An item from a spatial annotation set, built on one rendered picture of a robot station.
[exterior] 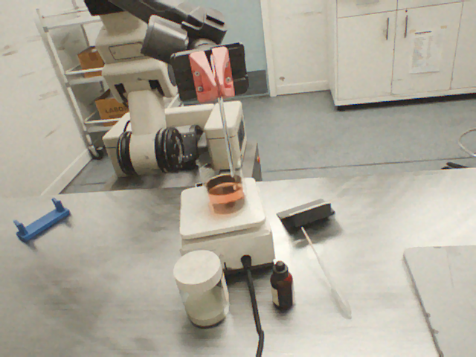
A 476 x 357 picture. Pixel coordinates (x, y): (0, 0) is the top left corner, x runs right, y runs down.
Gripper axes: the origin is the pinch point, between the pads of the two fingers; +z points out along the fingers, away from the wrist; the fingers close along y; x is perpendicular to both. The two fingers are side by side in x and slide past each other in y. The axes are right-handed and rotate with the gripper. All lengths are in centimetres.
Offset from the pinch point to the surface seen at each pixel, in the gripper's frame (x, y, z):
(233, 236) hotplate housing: 18.9, -1.9, 4.9
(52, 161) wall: 82, -101, -187
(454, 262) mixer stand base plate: 24.8, 25.9, 13.2
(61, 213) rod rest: 25.1, -33.9, -21.5
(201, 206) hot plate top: 17.1, -5.3, -1.2
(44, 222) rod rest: 25.1, -36.8, -19.5
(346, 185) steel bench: 25.9, 21.3, -10.7
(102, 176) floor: 102, -75, -190
